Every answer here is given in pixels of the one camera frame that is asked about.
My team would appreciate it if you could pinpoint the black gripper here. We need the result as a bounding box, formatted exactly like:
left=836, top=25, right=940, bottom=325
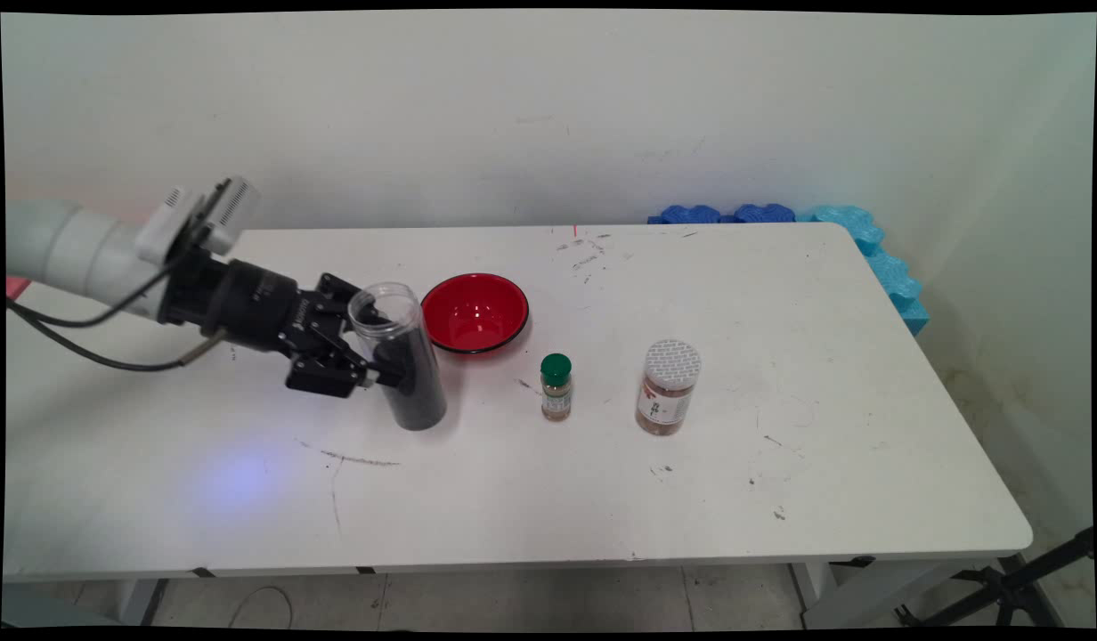
left=160, top=248, right=416, bottom=400

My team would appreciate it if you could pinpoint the clear jar of black seeds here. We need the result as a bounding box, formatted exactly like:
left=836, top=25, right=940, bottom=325
left=347, top=282, right=449, bottom=433

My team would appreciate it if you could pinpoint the red bowl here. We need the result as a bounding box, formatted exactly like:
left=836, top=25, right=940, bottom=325
left=421, top=272, right=530, bottom=356

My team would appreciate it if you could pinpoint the green-capped spice bottle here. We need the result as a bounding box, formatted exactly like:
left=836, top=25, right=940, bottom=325
left=540, top=353, right=573, bottom=423

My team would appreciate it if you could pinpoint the white table leg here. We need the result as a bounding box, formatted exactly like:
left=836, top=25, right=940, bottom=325
left=791, top=559, right=959, bottom=629
left=117, top=579, right=168, bottom=626

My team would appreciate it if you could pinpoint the white-lidded peanut jar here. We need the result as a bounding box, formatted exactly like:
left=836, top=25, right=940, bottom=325
left=635, top=338, right=703, bottom=437

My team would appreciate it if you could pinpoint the light blue foam mat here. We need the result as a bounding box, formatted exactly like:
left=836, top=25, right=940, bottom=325
left=796, top=205, right=930, bottom=337

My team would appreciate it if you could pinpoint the black tripod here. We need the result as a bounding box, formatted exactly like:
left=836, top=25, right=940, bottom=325
left=896, top=527, right=1095, bottom=629

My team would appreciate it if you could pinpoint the black cable with metal plug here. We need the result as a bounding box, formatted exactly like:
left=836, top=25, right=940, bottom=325
left=5, top=303, right=229, bottom=373

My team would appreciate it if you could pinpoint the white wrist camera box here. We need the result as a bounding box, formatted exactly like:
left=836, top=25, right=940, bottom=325
left=134, top=176, right=261, bottom=266

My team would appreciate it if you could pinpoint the thin black cable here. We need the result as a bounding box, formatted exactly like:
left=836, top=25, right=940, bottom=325
left=5, top=233, right=202, bottom=329

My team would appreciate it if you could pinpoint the grey floor cable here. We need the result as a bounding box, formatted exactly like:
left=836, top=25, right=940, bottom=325
left=228, top=585, right=293, bottom=629

